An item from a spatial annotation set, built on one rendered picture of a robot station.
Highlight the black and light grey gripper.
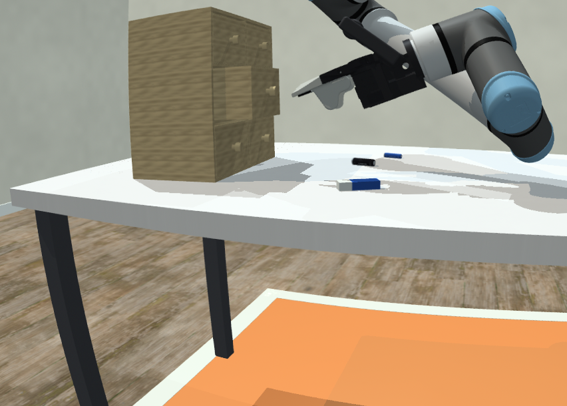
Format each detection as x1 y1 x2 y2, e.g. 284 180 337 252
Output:
291 39 427 110

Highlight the blue and white eraser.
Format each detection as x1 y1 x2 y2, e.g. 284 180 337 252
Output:
336 178 381 191

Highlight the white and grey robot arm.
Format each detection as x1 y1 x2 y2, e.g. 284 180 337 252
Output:
309 0 554 163

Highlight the dark wooden drawer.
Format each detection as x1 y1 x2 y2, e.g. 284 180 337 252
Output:
246 23 272 68
212 13 246 65
213 66 280 120
214 120 248 178
248 116 274 164

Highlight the black aa battery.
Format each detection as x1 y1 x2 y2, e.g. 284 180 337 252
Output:
351 158 375 166

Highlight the brown wooden chest of drawers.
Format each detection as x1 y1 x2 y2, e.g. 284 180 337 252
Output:
128 7 275 182

